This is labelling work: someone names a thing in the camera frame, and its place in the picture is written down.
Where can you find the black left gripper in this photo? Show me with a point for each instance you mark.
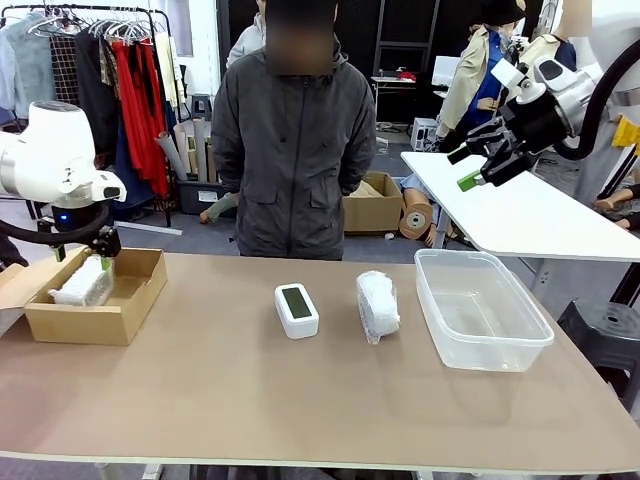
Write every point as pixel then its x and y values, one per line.
pixel 72 217

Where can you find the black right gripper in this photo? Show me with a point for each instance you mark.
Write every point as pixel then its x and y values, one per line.
pixel 535 122

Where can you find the bubble clock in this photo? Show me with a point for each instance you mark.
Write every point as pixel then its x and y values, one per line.
pixel 80 287
pixel 378 305

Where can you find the white digital clock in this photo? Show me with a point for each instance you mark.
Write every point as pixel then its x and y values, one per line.
pixel 296 310

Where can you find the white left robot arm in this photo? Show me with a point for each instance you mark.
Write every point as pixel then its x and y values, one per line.
pixel 50 150

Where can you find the white side table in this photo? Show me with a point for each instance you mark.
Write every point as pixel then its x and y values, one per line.
pixel 525 215

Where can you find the white computer case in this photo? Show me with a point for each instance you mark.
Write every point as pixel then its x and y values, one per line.
pixel 424 132

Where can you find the mannequin beige coat blue shirt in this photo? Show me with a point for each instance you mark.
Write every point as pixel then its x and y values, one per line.
pixel 470 85

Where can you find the open cardboard box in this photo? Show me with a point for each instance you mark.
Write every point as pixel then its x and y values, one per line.
pixel 95 325

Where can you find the navy hanging garment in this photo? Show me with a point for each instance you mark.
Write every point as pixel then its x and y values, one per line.
pixel 132 180

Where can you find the white board panel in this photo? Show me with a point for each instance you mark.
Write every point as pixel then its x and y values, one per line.
pixel 445 70

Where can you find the brown paper spool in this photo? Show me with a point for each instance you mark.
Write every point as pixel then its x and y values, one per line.
pixel 415 222

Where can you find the mannequin yellow top grey trousers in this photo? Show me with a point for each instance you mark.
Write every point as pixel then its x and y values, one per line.
pixel 595 172

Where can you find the black tripod stand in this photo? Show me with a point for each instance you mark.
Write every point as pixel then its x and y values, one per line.
pixel 517 47

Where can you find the red cap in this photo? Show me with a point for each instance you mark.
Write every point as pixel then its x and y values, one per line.
pixel 408 76

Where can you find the black storage bin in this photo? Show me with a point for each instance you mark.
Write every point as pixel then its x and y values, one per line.
pixel 192 197

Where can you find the mannequin cream jacket navy top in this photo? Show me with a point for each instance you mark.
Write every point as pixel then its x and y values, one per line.
pixel 547 45

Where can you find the grey leaning paper roll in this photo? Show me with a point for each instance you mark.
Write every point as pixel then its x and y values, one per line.
pixel 172 157

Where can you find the bare mannequin legs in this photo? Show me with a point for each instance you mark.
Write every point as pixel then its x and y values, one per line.
pixel 612 202

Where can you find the cardboard box on floor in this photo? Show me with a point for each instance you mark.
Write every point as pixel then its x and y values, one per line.
pixel 370 210

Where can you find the black bucket hat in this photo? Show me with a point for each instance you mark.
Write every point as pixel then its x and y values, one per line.
pixel 500 11

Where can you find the child mannequin green hoodie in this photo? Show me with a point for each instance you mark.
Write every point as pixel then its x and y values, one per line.
pixel 220 207

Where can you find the beige paper roll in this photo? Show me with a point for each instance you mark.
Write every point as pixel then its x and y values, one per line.
pixel 181 142

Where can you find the red hanging dress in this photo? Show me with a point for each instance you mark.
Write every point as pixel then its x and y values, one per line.
pixel 135 110

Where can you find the brown cardboard tube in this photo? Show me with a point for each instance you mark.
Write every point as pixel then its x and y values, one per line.
pixel 211 167

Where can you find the tall grey paper roll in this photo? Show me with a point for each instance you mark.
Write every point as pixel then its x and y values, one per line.
pixel 200 150

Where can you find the black hanging garment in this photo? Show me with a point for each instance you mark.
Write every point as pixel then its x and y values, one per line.
pixel 92 90

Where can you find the clear plastic container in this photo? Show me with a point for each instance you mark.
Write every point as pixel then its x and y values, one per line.
pixel 480 320

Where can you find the black checkered garment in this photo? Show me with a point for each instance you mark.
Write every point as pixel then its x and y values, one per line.
pixel 65 75

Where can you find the brown patterned garment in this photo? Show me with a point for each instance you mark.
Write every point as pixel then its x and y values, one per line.
pixel 107 65

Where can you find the small grey stool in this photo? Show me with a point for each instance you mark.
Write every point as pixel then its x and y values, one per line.
pixel 202 105

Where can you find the light blue fleece jacket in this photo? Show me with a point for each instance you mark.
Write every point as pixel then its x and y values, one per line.
pixel 25 65

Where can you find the person in grey jacket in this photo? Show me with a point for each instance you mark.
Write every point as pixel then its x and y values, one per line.
pixel 295 165

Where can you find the cream hanging garment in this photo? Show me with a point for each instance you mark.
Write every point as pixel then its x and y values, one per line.
pixel 167 65

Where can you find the black plastic stool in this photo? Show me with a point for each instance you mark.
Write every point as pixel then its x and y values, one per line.
pixel 605 340

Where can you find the black metal clothes rack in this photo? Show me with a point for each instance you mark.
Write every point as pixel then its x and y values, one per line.
pixel 90 8

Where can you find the person in light hoodie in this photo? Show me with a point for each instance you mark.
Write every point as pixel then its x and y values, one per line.
pixel 247 42

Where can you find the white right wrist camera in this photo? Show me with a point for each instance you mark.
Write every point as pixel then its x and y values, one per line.
pixel 507 75

